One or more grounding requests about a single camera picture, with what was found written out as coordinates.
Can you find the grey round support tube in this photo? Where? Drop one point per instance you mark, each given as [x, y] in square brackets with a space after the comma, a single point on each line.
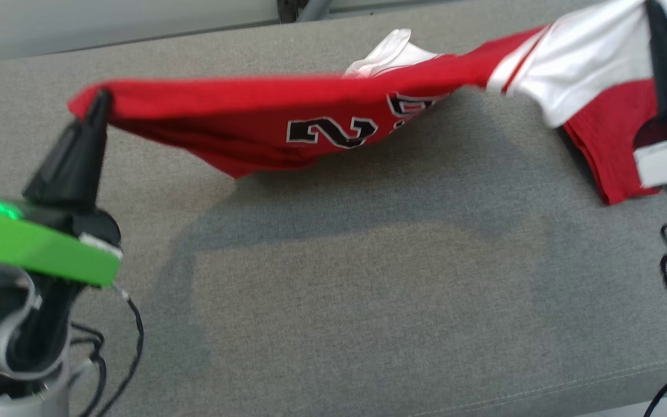
[316, 7]

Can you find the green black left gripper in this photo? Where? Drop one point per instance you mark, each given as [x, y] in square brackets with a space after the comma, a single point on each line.
[32, 243]

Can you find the red basketball jersey white trim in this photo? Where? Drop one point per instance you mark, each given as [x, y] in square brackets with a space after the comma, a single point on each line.
[223, 116]

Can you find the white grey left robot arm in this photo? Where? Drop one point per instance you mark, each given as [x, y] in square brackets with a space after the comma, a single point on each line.
[15, 347]

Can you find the red shorts with white stripe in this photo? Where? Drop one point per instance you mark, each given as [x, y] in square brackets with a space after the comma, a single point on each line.
[605, 133]

